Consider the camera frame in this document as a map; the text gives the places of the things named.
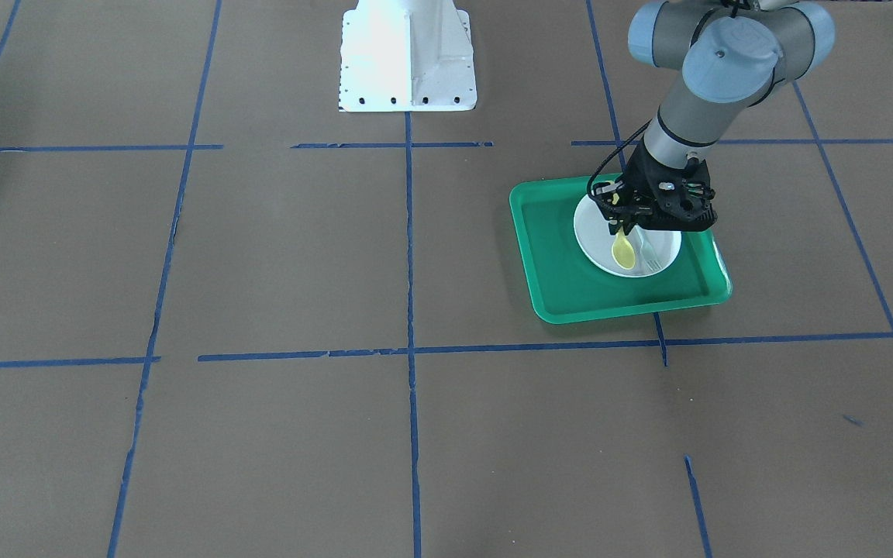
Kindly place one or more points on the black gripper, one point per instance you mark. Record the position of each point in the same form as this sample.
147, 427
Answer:
639, 179

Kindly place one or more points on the yellow plastic spoon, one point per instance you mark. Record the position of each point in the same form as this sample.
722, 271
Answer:
623, 253

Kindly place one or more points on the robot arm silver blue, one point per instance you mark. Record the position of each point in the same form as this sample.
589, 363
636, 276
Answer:
729, 55

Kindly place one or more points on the white round plate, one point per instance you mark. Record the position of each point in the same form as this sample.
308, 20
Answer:
592, 234

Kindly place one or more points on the translucent blue plastic fork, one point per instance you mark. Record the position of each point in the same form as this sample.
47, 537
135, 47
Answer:
648, 252

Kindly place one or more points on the green plastic tray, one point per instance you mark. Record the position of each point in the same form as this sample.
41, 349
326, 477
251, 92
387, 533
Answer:
566, 287

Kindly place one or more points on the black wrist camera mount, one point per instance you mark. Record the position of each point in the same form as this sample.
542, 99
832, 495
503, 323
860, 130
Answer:
682, 201

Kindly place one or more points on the white column pedestal base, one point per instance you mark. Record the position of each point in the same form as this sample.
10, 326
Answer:
398, 56

